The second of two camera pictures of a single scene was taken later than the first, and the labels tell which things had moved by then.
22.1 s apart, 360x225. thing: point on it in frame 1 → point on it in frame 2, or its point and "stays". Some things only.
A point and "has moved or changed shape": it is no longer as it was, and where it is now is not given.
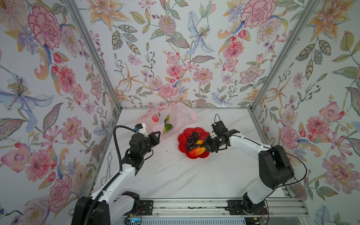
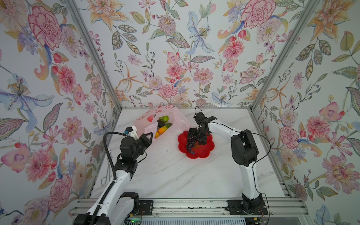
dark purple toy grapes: x=191 y=140 has moved or changed shape
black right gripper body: x=212 y=144 → x=198 y=134
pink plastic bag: x=167 y=118 has moved or changed shape
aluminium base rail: x=219 y=208 stays
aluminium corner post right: x=309 y=13 stays
